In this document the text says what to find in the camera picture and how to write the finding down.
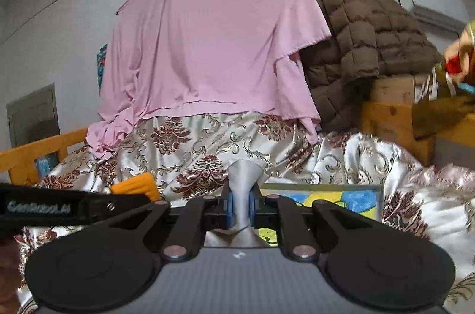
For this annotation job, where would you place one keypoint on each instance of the white air conditioner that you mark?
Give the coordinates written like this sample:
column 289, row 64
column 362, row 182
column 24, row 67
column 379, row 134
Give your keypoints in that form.
column 434, row 5

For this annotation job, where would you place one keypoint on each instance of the brown puffer jacket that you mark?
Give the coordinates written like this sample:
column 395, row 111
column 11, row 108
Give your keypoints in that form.
column 363, row 31

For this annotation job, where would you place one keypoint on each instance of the orange knit hat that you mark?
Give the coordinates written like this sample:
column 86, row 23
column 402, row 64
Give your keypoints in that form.
column 137, row 186

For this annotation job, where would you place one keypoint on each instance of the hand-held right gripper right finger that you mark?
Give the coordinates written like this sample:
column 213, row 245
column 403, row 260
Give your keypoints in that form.
column 253, row 206

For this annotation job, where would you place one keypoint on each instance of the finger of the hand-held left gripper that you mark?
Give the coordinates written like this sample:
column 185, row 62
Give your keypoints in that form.
column 111, row 204

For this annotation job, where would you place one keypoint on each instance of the blue green wall poster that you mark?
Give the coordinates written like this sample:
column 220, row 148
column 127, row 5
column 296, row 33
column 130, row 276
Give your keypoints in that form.
column 101, row 65

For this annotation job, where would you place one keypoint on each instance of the cardboard box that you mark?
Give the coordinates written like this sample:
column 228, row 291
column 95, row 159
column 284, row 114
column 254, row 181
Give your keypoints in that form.
column 393, row 89

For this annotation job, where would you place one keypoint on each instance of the grey sock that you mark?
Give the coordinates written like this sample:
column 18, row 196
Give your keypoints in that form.
column 241, row 180

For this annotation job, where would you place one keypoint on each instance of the grey tray with painted bottom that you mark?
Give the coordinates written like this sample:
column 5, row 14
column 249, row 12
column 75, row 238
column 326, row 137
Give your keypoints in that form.
column 352, row 199

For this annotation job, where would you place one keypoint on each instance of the wooden bed frame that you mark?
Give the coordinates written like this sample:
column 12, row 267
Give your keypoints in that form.
column 386, row 121

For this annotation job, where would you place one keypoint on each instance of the pink bed sheet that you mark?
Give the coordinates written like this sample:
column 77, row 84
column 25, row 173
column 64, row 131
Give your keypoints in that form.
column 207, row 39

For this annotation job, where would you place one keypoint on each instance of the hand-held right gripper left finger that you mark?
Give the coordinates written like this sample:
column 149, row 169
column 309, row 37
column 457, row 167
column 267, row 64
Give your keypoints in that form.
column 229, row 204

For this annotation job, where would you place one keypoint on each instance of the grey door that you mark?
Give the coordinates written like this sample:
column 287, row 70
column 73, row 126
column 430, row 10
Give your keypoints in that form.
column 33, row 113

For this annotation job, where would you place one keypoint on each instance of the floral satin blanket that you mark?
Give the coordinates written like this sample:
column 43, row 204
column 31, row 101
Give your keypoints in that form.
column 408, row 195

